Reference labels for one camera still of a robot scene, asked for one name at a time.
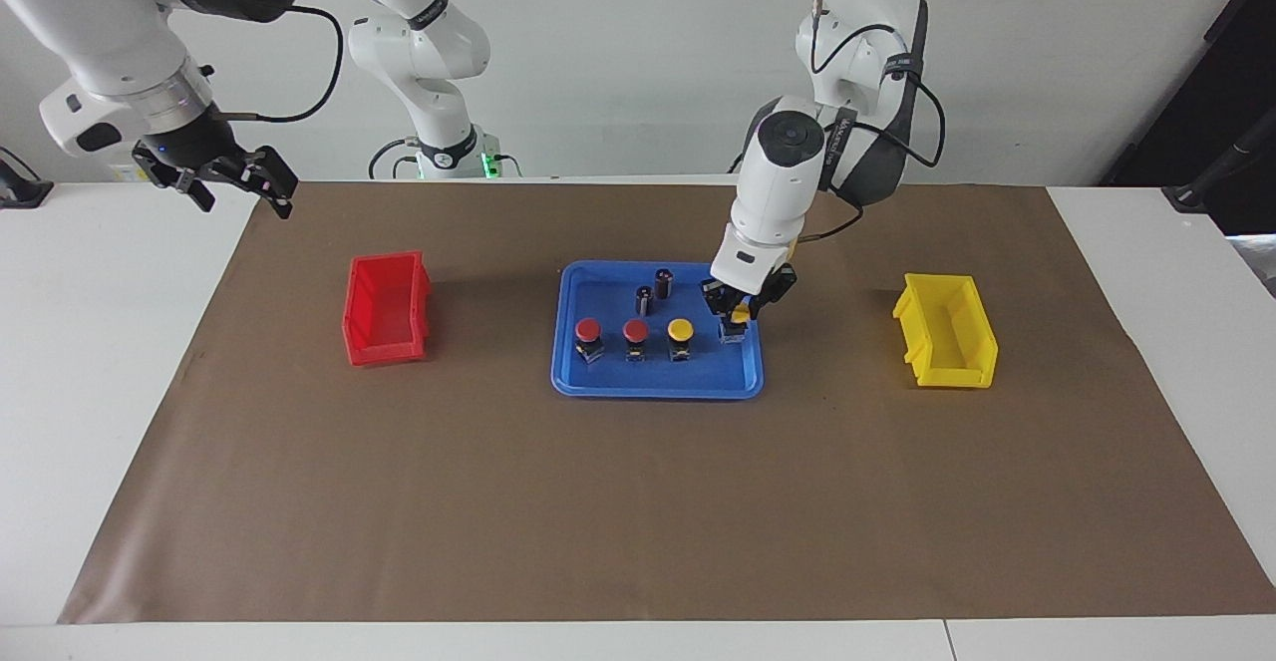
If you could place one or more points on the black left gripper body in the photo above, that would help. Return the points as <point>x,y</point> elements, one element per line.
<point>743,297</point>

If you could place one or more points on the black device at table edge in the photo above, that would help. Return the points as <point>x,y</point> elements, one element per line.
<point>18,187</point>

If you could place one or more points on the blue plastic tray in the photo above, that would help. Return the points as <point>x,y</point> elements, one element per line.
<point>658,377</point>

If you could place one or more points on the yellow plastic bin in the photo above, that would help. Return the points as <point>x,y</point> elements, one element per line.
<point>947,337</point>

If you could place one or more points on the red push button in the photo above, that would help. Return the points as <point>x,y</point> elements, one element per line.
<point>588,331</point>
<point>635,331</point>

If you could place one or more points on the black cylindrical capacitor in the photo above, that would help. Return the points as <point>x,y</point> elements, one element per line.
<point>645,301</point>
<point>664,283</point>

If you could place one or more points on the yellow push button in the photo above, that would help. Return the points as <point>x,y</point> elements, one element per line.
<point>739,320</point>
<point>681,330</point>

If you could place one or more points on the brown table mat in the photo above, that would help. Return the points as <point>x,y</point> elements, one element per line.
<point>638,501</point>

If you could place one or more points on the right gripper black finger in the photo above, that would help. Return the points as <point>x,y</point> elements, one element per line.
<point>200,196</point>
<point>282,204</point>

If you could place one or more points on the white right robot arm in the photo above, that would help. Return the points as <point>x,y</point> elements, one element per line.
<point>100,23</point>

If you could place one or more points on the black stand pole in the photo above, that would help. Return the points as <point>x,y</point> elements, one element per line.
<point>1221,167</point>

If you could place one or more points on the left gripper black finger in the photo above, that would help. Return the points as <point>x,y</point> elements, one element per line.
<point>760,308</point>
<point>722,312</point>

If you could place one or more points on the red plastic bin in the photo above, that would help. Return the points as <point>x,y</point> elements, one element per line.
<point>384,322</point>

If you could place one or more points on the white wall socket panel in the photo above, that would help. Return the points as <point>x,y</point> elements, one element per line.
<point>128,172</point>

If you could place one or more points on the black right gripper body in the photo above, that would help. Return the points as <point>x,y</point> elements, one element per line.
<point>204,153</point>

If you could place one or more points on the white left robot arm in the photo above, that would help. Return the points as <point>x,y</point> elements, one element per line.
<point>788,172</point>

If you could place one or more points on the black backdrop panel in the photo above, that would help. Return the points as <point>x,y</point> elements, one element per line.
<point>1216,73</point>

